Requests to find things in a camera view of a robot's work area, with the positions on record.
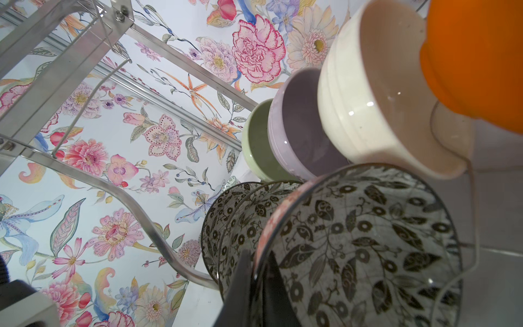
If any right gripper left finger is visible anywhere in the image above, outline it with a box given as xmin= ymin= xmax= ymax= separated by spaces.
xmin=214 ymin=250 xmax=252 ymax=327

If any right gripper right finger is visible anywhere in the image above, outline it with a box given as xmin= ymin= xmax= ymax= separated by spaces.
xmin=263 ymin=263 xmax=301 ymax=327

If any dark patterned bowl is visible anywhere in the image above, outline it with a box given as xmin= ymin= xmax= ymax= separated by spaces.
xmin=200 ymin=182 xmax=262 ymax=283
xmin=255 ymin=163 xmax=463 ymax=326
xmin=217 ymin=181 xmax=302 ymax=299

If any dark patterned bowl back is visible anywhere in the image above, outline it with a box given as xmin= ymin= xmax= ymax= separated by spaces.
xmin=255 ymin=163 xmax=463 ymax=326

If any lilac purple bowl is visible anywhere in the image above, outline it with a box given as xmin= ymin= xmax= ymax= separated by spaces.
xmin=268 ymin=68 xmax=351 ymax=181

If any light green bowl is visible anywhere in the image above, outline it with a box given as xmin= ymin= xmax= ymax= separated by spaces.
xmin=242 ymin=99 xmax=298 ymax=182

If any cream bowl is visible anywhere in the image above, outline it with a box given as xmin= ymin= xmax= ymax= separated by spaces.
xmin=317 ymin=1 xmax=475 ymax=180

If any white bowl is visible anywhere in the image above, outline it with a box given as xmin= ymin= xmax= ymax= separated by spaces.
xmin=419 ymin=0 xmax=523 ymax=136

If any steel two-tier dish rack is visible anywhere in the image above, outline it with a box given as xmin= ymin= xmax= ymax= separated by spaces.
xmin=0 ymin=0 xmax=523 ymax=327

